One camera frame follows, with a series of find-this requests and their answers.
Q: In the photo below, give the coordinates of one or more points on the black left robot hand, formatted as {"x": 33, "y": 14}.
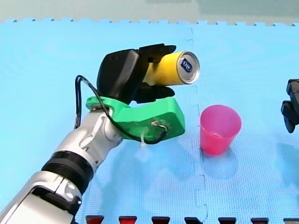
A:
{"x": 116, "y": 72}

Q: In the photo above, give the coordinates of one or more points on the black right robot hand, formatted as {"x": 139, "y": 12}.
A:
{"x": 292, "y": 105}

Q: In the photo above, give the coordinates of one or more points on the yellow drink can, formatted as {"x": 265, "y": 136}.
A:
{"x": 172, "y": 70}

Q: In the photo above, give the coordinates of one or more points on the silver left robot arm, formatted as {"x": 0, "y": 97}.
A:
{"x": 70, "y": 168}

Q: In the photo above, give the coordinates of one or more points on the pink plastic cup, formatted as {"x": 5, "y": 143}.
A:
{"x": 219, "y": 130}

